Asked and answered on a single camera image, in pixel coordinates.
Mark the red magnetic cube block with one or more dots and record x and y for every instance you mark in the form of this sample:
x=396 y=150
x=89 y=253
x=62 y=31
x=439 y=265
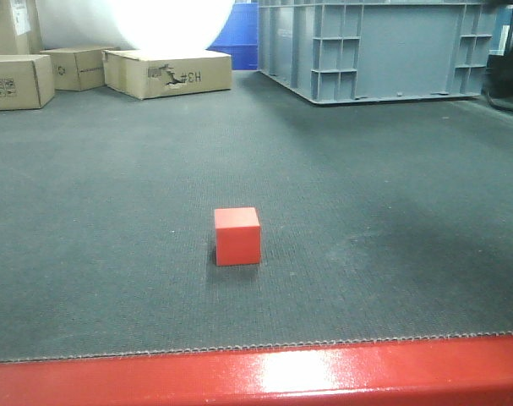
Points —
x=238 y=236

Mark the dark grey textured mat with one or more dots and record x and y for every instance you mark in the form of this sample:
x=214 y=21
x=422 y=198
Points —
x=378 y=222

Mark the blue plastic container background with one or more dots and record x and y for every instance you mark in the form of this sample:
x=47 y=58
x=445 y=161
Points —
x=239 y=36

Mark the large grey plastic crate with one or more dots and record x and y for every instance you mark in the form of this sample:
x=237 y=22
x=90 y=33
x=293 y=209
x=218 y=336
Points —
x=345 y=52

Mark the cardboard box marked H3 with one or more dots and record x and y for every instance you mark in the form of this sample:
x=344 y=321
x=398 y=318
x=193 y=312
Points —
x=147 y=75

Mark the middle cardboard box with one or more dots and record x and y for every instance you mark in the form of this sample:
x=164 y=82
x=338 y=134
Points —
x=78 y=68

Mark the small cardboard box left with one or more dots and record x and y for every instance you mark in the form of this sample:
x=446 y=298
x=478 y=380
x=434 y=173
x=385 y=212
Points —
x=26 y=82

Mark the black object right edge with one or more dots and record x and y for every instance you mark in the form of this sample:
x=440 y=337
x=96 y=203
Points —
x=499 y=77

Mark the tall cardboard box corner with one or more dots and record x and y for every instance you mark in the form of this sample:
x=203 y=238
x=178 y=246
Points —
x=20 y=31

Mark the red metal table frame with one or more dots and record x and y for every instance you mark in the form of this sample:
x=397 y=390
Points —
x=457 y=371

